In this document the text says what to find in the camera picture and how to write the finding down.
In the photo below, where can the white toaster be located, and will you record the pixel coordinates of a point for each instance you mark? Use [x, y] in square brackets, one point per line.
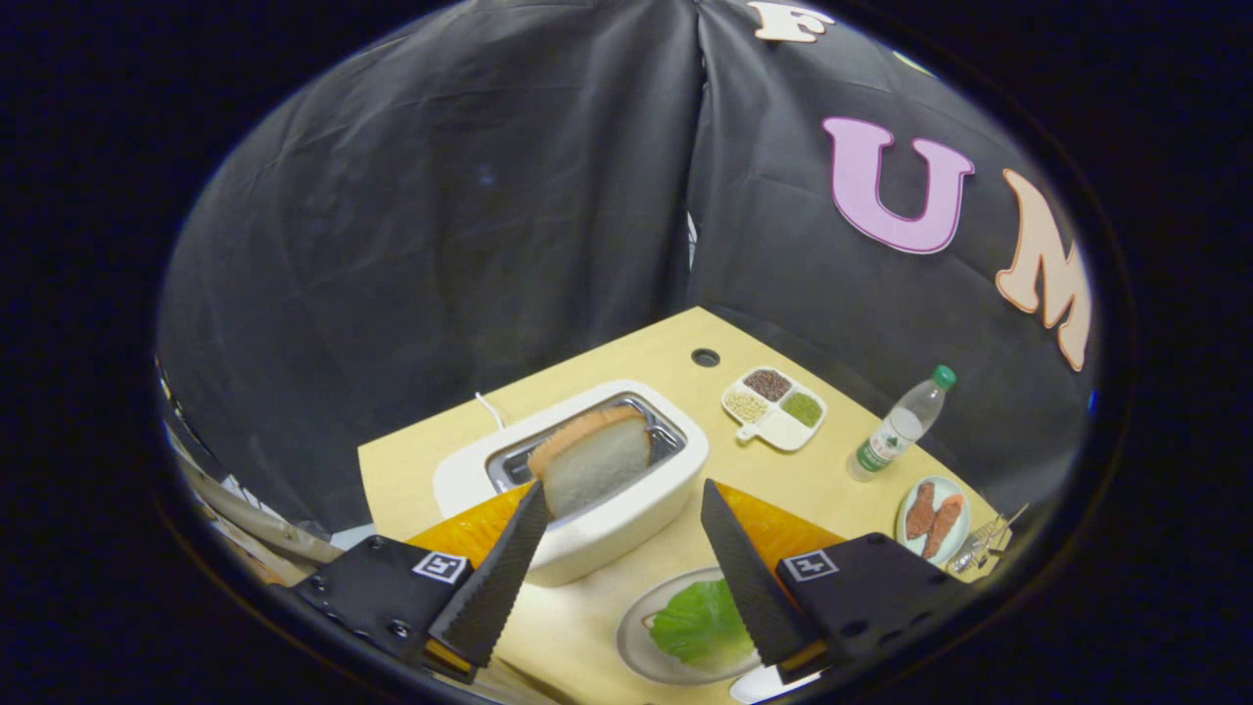
[626, 529]

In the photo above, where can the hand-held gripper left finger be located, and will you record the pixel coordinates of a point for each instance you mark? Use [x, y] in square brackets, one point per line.
[494, 587]

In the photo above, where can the white divided condiment dish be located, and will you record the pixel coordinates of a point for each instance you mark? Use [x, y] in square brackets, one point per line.
[783, 431]

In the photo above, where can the clear water bottle green cap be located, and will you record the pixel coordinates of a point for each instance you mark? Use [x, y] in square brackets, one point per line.
[896, 431]

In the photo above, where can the plain white bread slice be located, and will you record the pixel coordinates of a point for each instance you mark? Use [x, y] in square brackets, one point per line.
[597, 460]

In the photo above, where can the pale blue oval plate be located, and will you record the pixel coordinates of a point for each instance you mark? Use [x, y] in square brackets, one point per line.
[959, 524]

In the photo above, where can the white curved dish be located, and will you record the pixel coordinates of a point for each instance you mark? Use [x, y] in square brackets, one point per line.
[764, 687]

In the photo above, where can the black backdrop cloth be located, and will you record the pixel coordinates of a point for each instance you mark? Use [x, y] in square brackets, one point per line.
[440, 245]

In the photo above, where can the green lettuce leaf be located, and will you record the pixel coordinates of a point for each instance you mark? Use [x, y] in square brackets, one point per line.
[700, 622]

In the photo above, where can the round beige plate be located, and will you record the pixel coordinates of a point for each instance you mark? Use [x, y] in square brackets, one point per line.
[634, 627]

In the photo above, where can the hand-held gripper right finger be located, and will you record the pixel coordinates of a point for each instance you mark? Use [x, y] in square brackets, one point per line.
[752, 587]

